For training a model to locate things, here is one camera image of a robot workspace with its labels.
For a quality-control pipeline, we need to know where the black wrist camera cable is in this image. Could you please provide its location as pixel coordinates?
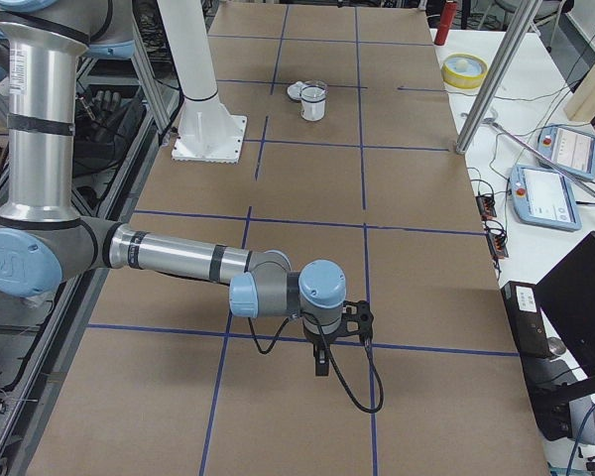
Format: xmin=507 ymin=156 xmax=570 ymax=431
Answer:
xmin=247 ymin=309 xmax=385 ymax=414

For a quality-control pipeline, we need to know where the far teach pendant tablet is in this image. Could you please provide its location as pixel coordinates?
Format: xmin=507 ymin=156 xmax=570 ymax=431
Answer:
xmin=536 ymin=124 xmax=595 ymax=180

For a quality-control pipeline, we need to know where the white enamel mug blue rim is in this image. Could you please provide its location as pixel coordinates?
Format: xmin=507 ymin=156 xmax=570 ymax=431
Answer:
xmin=300 ymin=99 xmax=326 ymax=122

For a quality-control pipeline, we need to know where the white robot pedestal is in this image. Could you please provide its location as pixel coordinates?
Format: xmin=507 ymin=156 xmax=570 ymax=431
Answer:
xmin=158 ymin=0 xmax=247 ymax=164

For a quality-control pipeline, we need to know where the aluminium frame post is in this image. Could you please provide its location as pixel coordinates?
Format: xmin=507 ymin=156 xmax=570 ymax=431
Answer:
xmin=454 ymin=0 xmax=542 ymax=155

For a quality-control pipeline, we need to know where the white mug lid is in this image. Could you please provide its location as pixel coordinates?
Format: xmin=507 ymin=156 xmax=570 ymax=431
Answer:
xmin=287 ymin=81 xmax=305 ymax=102

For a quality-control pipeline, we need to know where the yellow tape roll with bowl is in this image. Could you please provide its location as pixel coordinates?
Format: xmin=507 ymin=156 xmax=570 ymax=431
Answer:
xmin=441 ymin=54 xmax=488 ymax=89

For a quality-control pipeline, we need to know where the black laptop monitor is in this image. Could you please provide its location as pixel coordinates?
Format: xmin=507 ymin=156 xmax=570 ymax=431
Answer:
xmin=535 ymin=231 xmax=595 ymax=375

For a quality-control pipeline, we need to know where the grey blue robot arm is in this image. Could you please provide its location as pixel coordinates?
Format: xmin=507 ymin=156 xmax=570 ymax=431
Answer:
xmin=0 ymin=1 xmax=347 ymax=376

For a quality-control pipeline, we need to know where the orange terminal block near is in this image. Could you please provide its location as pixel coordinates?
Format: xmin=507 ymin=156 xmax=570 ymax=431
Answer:
xmin=483 ymin=219 xmax=509 ymax=259

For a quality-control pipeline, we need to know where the teach pendant tablet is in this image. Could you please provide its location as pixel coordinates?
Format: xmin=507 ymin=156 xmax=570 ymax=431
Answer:
xmin=536 ymin=124 xmax=595 ymax=180
xmin=509 ymin=165 xmax=582 ymax=231

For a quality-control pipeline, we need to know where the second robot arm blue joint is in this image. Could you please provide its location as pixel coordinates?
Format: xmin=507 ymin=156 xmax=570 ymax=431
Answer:
xmin=83 ymin=40 xmax=135 ymax=60

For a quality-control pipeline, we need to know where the red bottle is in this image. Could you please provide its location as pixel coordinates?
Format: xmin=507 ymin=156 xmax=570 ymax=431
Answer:
xmin=433 ymin=0 xmax=458 ymax=46

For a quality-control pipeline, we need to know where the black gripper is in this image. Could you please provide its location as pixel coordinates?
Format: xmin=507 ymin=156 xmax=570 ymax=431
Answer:
xmin=303 ymin=329 xmax=337 ymax=376

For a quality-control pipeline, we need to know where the black box with label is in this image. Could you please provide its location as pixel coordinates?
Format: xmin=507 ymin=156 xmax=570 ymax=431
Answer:
xmin=501 ymin=281 xmax=567 ymax=360

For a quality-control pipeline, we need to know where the near teach pendant tablet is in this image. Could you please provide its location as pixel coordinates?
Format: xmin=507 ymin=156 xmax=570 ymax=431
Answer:
xmin=509 ymin=165 xmax=582 ymax=231

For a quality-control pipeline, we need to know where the orange terminal block far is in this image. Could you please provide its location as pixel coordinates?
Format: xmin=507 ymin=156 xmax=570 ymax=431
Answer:
xmin=474 ymin=178 xmax=497 ymax=219

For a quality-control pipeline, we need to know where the orange terminal block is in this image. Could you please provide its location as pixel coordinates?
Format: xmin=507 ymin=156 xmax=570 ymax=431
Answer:
xmin=483 ymin=219 xmax=509 ymax=259
xmin=474 ymin=178 xmax=497 ymax=219

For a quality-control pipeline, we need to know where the reacher grabber stick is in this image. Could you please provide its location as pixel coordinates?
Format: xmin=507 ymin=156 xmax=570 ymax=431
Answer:
xmin=463 ymin=107 xmax=595 ymax=225

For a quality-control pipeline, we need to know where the clear plastic funnel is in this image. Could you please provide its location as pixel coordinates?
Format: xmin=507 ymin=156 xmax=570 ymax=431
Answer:
xmin=299 ymin=80 xmax=327 ymax=103

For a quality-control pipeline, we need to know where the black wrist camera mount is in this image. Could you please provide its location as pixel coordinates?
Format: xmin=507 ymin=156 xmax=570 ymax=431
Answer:
xmin=337 ymin=300 xmax=374 ymax=345

